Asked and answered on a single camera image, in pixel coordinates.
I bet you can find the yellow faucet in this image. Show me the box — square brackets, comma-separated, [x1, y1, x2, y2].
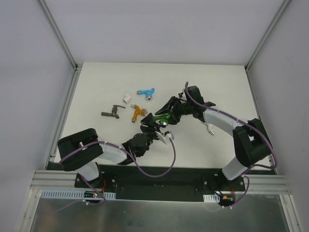
[131, 104, 148, 123]

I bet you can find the blue faucet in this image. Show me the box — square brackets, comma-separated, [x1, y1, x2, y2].
[137, 88, 155, 101]

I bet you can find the aluminium frame post right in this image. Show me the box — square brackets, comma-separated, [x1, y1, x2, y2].
[244, 0, 294, 71]

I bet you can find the white faucet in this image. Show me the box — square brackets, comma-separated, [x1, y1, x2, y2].
[205, 123, 215, 136]

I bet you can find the white cable duct left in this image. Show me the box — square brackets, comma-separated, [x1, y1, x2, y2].
[41, 189, 102, 200]

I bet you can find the aluminium frame post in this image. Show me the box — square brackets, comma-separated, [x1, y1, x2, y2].
[244, 0, 294, 71]
[36, 0, 83, 71]

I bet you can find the aluminium frame post left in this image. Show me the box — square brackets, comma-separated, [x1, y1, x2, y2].
[36, 0, 83, 71]

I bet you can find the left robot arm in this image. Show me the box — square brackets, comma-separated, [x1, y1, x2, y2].
[57, 114, 169, 188]

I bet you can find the white cable duct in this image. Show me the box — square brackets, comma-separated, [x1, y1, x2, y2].
[203, 194, 220, 203]
[41, 189, 102, 200]

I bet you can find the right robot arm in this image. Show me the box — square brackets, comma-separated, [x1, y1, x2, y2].
[153, 85, 273, 191]

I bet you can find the green faucet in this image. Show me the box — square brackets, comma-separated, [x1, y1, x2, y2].
[153, 112, 175, 128]

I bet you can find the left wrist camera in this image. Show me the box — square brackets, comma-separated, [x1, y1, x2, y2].
[155, 130, 174, 145]

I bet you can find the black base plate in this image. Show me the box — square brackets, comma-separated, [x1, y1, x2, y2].
[45, 161, 277, 201]

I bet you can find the white cable duct right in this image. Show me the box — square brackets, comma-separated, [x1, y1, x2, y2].
[203, 194, 220, 203]

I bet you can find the second white elbow fitting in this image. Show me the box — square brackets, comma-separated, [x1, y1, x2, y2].
[123, 93, 132, 104]

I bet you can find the dark grey faucet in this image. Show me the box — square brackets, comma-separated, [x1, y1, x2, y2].
[101, 105, 126, 119]

